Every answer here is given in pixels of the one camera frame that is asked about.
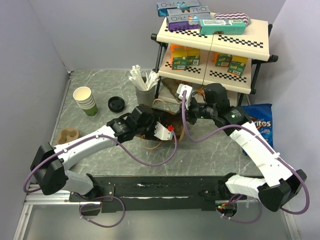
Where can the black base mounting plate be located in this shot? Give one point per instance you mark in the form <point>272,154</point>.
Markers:
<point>147,193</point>

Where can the green paper gift bag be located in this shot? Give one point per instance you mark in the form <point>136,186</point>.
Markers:
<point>171,120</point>

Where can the purple white wavy pouch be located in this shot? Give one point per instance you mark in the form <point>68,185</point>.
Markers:
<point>233,16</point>

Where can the aluminium rail frame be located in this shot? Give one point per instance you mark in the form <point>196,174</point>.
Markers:
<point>37,198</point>

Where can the grey straw holder cup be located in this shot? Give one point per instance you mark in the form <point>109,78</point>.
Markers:
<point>145,97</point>

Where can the orange snack packet lower shelf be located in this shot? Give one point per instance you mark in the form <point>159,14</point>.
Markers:
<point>200,91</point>

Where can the purple R.O toothpaste box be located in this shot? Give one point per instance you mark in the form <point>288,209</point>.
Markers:
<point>186,21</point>

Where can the grey R.O toothpaste box middle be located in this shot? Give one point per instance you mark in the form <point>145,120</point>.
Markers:
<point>188,11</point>

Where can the orange yellow crayon box left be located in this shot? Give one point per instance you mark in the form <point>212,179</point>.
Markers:
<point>179,59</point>

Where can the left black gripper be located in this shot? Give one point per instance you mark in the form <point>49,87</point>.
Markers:
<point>156,116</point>

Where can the yellow green crayon box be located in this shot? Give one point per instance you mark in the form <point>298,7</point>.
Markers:
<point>193,56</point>

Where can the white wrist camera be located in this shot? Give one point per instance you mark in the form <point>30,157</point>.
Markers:
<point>162,133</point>
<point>188,94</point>

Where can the blue Doritos chip bag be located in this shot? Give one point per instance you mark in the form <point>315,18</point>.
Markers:
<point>261,115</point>

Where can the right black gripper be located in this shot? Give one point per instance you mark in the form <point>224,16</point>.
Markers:
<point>189,118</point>

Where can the orange green crayon box right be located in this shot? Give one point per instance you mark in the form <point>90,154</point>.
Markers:
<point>222,59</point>

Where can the brown cardboard cup carrier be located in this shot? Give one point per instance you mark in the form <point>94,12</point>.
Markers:
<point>67,135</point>

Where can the stack of paper cups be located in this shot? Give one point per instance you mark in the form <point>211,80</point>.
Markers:
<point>85,100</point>

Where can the yellow green box far right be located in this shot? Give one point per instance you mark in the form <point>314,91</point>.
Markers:
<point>237,65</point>

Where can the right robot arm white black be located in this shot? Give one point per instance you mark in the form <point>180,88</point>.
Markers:
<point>281,187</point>

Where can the blue R.O toothpaste box top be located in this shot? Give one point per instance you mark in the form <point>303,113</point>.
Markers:
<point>163,7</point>

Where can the teal long box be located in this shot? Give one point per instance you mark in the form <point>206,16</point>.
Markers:
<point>222,26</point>

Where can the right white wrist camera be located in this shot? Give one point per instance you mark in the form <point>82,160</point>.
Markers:
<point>188,94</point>

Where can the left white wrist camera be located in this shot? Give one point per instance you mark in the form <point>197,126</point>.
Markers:
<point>162,133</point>

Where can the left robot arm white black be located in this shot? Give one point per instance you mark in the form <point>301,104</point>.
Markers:
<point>51,165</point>

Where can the cream checkered two-tier shelf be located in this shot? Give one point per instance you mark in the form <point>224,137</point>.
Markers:
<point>252,44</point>

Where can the brown snack packet under shelf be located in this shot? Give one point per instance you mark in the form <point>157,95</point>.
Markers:
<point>172,85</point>

